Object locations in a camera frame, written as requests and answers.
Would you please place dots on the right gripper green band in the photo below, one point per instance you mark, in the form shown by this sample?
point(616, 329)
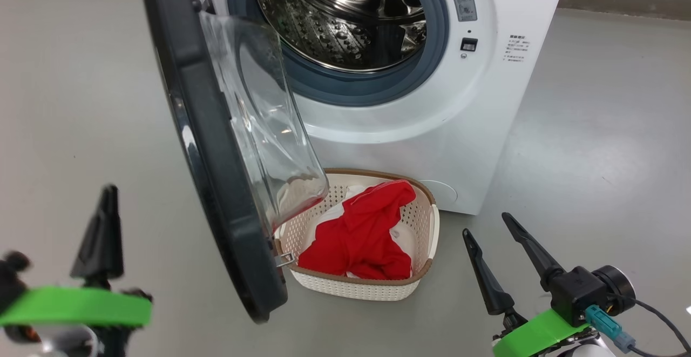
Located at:
point(540, 338)

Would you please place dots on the brown wall baseboard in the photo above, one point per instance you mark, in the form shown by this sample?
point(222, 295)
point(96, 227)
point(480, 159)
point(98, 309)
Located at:
point(626, 3)

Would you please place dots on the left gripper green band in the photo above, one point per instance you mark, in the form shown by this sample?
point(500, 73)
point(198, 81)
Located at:
point(81, 308)

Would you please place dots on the white front-load washing machine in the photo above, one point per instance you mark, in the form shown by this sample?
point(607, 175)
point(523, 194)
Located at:
point(486, 130)

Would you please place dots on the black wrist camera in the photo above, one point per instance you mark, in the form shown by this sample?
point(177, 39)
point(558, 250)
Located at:
point(580, 295)
point(11, 287)

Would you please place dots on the red garment with white stripe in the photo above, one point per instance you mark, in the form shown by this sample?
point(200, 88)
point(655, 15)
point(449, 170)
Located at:
point(361, 233)

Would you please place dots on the cream perforated laundry basket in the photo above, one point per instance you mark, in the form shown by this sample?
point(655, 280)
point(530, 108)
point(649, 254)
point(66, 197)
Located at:
point(356, 289)

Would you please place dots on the grey washing machine door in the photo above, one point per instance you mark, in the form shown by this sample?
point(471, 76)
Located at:
point(216, 184)

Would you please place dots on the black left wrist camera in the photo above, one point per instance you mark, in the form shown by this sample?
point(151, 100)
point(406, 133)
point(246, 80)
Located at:
point(11, 287)

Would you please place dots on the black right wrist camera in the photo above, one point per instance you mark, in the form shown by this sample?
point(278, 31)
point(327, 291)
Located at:
point(580, 295)

